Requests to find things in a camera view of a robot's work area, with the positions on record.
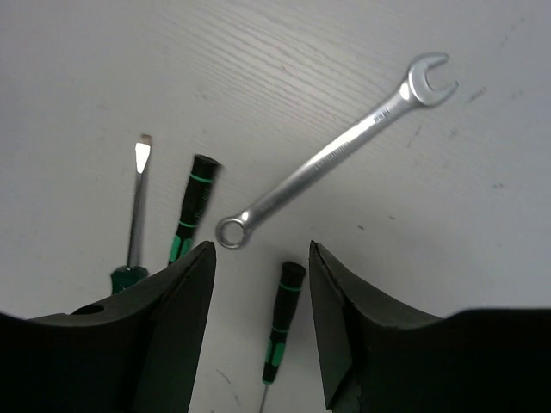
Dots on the small black precision screwdriver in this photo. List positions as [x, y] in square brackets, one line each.
[286, 301]

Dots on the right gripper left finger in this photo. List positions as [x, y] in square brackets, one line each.
[135, 351]

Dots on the silver combination wrench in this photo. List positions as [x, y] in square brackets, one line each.
[413, 92]

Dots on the green handled screwdriver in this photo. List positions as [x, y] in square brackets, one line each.
[132, 272]

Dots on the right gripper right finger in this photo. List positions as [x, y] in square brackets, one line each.
[378, 354]

